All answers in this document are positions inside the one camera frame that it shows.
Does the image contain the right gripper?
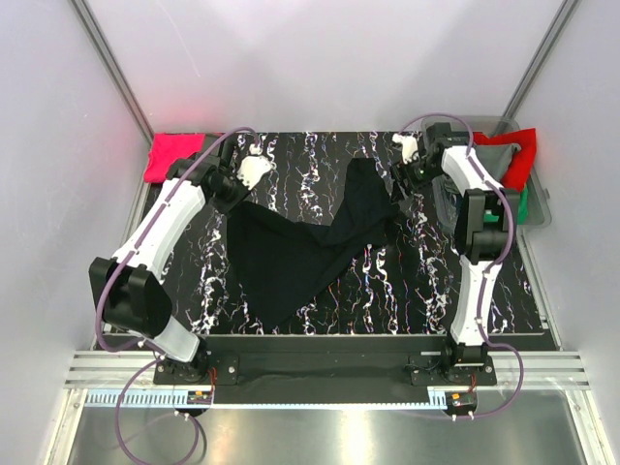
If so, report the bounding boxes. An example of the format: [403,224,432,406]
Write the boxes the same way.
[387,156,443,205]

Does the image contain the black t-shirt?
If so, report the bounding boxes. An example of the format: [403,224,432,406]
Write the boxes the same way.
[227,158,399,331]

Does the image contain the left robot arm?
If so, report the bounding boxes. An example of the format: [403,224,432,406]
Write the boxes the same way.
[88,133,270,384]

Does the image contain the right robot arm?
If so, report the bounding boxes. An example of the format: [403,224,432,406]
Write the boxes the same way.
[390,122,520,385]

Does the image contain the clear plastic bin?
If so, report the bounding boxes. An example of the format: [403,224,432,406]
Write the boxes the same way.
[420,116,551,234]

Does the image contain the pink folded t-shirt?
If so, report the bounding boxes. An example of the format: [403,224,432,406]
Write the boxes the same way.
[143,133,205,184]

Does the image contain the grey t-shirt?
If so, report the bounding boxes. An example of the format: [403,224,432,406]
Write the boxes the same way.
[476,143,521,181]

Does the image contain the red t-shirt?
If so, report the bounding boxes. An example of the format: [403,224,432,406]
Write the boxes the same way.
[474,128,537,192]

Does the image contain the green t-shirt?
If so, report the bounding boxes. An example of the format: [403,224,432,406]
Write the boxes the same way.
[484,187,529,225]

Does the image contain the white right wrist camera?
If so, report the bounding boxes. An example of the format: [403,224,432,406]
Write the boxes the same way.
[392,133,419,165]

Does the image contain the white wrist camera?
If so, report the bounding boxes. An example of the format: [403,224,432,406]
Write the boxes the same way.
[236,142,274,191]
[392,133,419,165]

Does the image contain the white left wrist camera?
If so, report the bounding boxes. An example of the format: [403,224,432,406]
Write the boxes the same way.
[236,142,274,191]

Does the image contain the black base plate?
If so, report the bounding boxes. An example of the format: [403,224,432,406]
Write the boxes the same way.
[153,333,498,406]

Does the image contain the aluminium frame rail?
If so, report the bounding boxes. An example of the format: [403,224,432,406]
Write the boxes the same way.
[65,352,592,388]

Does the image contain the left aluminium corner post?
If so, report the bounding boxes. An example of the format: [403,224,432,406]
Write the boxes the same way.
[68,0,154,142]

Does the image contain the aluminium corner post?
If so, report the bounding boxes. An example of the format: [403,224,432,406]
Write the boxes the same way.
[502,0,581,119]
[68,0,154,142]

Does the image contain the right aluminium corner post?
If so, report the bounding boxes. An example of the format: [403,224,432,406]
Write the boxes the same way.
[502,0,581,119]

